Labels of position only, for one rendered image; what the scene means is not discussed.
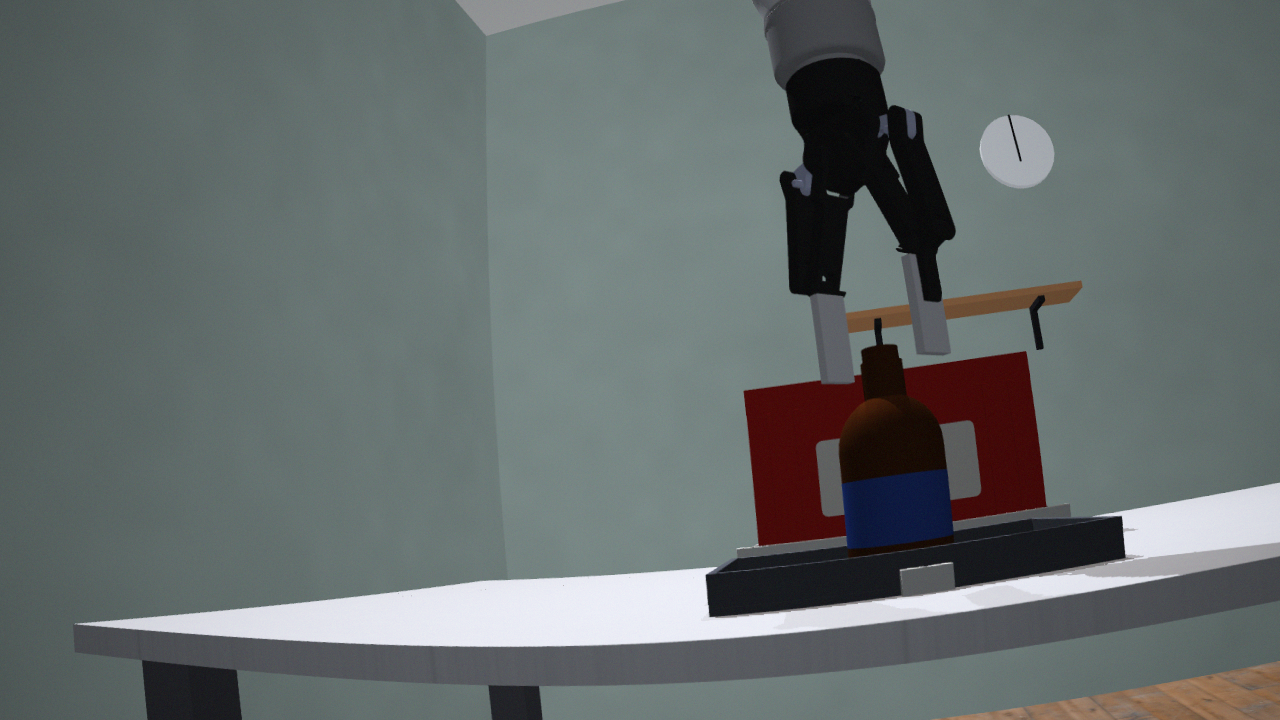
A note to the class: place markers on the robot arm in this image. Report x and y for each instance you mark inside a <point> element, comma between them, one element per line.
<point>800,32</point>

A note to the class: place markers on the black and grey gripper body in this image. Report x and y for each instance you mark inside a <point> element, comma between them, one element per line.
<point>839,94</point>

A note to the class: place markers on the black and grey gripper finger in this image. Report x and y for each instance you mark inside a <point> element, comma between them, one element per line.
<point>923,209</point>
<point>826,242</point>

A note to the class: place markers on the brown glass bottle with blue label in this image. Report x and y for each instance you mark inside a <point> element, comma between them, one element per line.
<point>893,466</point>

